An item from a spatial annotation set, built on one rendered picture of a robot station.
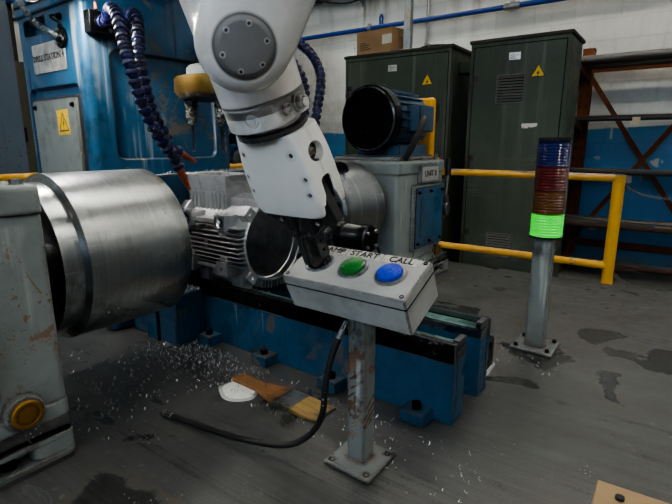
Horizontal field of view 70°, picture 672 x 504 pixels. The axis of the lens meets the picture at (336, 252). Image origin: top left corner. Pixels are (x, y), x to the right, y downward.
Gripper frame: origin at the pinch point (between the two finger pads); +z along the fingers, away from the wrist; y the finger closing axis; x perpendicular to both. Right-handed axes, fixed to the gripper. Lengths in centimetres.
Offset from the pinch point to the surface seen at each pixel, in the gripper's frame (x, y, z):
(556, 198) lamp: -48, -15, 20
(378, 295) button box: 3.3, -10.4, 2.5
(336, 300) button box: 3.5, -4.3, 4.6
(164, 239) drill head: 2.3, 28.3, 1.5
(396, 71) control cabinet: -326, 177, 75
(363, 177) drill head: -54, 31, 21
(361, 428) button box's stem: 8.2, -6.1, 21.6
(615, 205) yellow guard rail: -216, -3, 123
